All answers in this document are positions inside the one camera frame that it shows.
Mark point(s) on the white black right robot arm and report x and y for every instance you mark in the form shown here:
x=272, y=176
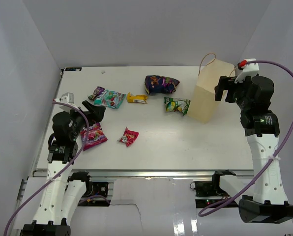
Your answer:
x=264, y=200

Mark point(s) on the red small candy packet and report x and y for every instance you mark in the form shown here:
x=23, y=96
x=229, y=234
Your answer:
x=128, y=137

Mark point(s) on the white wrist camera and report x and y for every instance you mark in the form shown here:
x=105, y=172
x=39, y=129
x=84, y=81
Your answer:
x=247, y=67
x=67, y=98

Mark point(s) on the green white snack bag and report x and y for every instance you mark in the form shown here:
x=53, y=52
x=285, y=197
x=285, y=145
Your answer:
x=176, y=105

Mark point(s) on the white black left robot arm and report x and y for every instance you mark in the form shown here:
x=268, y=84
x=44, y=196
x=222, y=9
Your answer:
x=63, y=190

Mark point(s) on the purple chocolate candy packet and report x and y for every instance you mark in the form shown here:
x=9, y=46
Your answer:
x=98, y=91

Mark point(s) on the magenta Fox's candy bag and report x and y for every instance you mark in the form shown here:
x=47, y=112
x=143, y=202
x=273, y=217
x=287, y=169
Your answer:
x=96, y=136

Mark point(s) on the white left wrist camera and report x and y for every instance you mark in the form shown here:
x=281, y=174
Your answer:
x=67, y=98

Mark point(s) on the aluminium table frame rail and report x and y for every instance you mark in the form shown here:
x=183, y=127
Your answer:
x=147, y=173

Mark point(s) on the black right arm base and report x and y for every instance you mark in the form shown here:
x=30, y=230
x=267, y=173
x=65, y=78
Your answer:
x=206, y=194

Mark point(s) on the dark purple chips bag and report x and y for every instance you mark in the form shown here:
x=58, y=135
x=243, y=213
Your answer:
x=160, y=84

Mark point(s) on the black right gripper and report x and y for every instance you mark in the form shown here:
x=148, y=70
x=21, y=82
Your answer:
x=228, y=83

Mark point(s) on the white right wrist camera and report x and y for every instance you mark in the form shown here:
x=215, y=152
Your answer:
x=247, y=67

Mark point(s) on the teal candy bag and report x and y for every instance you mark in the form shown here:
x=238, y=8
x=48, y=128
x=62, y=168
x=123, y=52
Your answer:
x=110, y=99

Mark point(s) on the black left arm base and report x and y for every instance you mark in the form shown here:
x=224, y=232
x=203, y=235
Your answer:
x=96, y=195

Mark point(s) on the yellow snack wrapper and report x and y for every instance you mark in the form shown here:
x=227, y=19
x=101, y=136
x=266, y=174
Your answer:
x=142, y=99

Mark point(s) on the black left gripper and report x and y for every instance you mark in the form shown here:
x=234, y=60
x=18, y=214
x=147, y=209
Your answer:
x=97, y=112

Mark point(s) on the brown paper bag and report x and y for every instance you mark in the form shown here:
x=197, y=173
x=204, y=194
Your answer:
x=203, y=104

